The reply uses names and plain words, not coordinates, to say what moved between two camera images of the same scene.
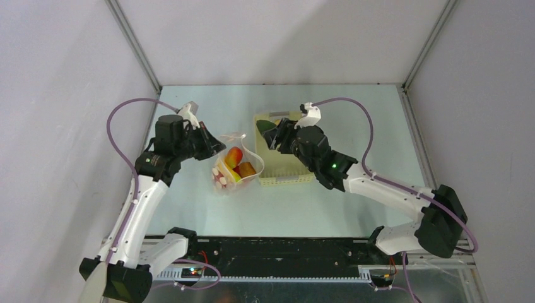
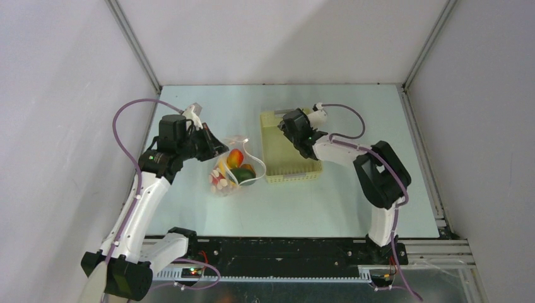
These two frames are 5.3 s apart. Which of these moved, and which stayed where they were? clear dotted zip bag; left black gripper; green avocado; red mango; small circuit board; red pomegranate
Moved: red pomegranate; green avocado
Stayed: red mango; clear dotted zip bag; small circuit board; left black gripper
